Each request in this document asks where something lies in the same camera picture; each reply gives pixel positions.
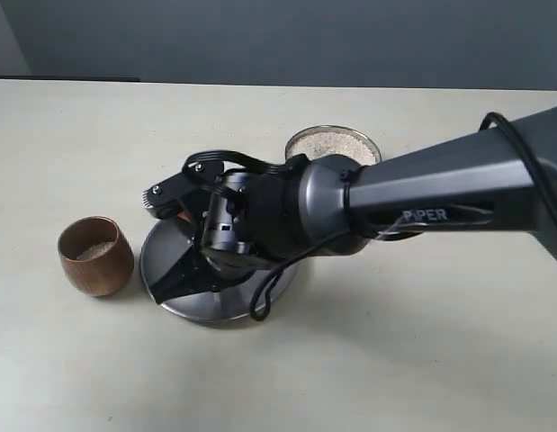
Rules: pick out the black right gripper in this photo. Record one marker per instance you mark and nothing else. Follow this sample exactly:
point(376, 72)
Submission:
point(217, 259)

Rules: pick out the red wooden spoon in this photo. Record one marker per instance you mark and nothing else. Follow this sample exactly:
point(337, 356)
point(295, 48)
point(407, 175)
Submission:
point(184, 216)

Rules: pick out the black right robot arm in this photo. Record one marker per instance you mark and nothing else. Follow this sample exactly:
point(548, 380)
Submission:
point(245, 217)

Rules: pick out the brown wooden cup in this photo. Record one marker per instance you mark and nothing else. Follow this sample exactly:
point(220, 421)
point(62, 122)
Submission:
point(95, 256)

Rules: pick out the steel bowl of rice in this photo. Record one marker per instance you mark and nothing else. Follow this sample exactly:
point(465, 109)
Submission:
point(324, 140)

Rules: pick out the round steel plate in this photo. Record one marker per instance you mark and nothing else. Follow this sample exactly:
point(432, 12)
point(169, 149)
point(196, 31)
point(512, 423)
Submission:
point(231, 303)

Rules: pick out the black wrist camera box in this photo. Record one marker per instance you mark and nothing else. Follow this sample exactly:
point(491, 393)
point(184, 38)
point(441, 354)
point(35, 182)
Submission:
point(164, 200)

